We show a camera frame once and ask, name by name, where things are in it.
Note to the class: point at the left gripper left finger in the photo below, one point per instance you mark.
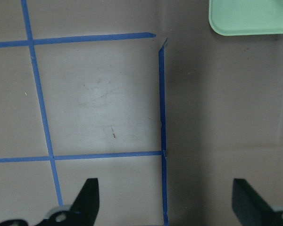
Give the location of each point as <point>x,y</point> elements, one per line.
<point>83,211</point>

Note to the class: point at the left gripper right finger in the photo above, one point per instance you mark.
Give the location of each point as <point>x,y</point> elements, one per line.
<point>251,209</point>

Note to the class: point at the light green tray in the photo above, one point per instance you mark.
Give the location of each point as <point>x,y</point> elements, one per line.
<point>246,17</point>

